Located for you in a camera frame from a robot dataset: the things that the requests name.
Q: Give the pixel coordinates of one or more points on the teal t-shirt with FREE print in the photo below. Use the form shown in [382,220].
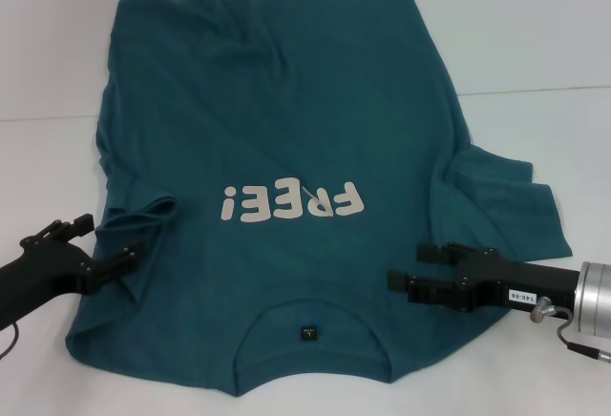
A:
[286,125]

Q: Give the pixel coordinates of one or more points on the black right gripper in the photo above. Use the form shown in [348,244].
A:
[491,282]

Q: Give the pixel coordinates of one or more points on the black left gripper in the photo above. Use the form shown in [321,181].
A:
[48,268]

